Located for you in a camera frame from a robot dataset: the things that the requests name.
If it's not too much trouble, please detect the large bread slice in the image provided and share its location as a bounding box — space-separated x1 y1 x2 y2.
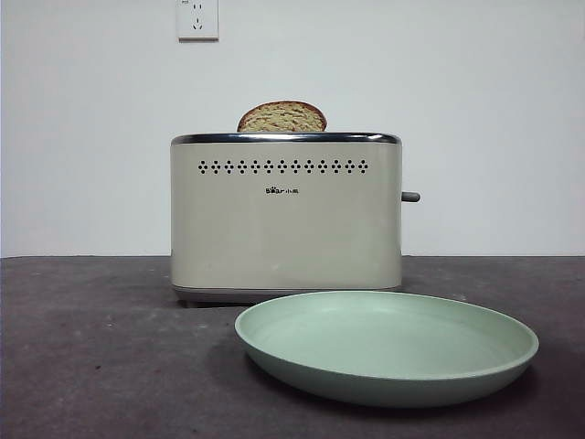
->
237 101 328 134

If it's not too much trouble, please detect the pale green round plate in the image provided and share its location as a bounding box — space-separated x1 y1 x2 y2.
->
234 292 540 409

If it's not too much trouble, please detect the cream two-slot toaster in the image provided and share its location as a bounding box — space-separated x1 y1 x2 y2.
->
169 132 404 306

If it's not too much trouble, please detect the white wall socket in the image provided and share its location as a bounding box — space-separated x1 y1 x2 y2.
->
177 0 220 44

